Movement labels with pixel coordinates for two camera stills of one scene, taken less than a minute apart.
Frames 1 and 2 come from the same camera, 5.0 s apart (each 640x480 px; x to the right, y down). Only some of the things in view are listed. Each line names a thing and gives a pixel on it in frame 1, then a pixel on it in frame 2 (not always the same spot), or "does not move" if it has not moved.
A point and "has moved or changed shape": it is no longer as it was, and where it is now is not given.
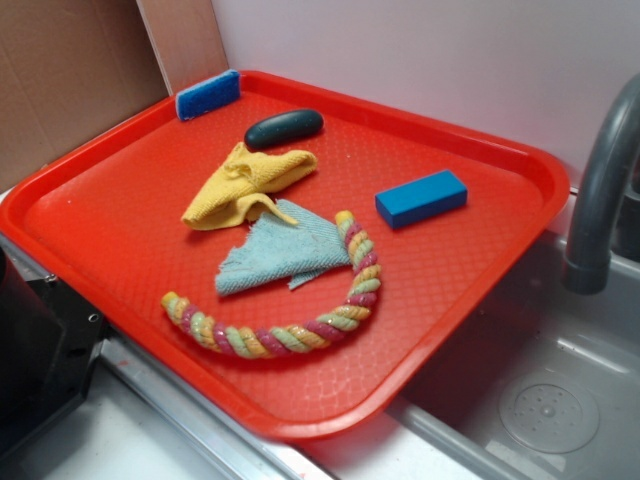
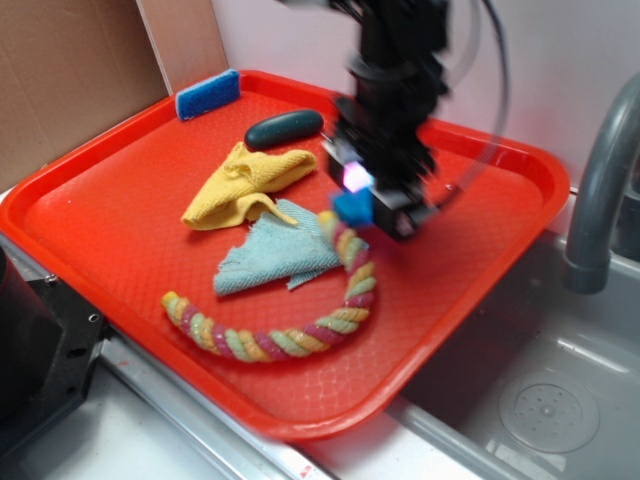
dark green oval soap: (283, 128) does not move
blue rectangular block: (421, 199) has moved or changed shape
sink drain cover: (549, 414) does not move
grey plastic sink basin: (543, 383) does not move
